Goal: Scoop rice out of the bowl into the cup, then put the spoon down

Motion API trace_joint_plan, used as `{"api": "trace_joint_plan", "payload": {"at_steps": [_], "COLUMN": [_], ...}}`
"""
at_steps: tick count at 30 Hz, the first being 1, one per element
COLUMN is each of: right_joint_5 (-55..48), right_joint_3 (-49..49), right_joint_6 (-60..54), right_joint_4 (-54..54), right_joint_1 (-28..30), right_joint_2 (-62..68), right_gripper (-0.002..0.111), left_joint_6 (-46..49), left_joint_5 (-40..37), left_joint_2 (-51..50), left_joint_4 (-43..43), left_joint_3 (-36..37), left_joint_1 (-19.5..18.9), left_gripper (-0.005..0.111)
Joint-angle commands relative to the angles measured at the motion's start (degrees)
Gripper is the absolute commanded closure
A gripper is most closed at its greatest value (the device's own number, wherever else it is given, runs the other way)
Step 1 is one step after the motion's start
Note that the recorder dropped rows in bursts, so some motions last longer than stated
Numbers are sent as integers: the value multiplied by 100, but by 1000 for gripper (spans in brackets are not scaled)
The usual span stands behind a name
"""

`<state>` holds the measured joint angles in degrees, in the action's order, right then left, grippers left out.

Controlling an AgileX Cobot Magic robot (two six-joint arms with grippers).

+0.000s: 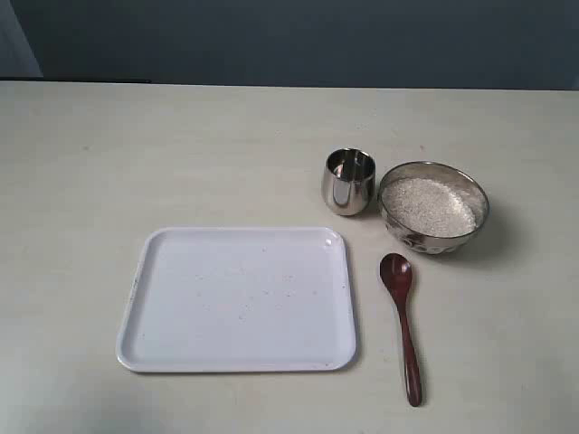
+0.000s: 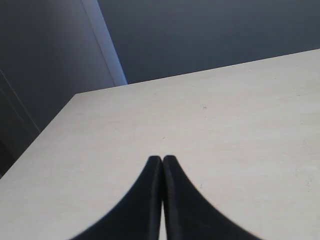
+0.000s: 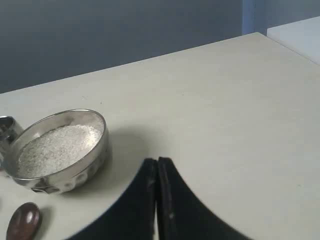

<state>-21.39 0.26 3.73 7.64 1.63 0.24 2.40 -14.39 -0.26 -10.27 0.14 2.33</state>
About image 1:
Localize steel bowl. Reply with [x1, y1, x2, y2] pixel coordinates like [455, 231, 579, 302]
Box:
[377, 161, 489, 255]

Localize small steel cup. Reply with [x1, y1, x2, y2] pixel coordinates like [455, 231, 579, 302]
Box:
[321, 148, 376, 216]

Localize dark red wooden spoon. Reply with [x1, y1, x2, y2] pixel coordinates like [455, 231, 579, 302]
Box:
[379, 253, 422, 407]

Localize white rectangular plastic tray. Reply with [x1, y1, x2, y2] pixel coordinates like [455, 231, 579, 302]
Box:
[116, 227, 356, 373]

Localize white rice heap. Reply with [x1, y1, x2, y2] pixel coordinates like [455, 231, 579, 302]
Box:
[382, 178, 476, 238]

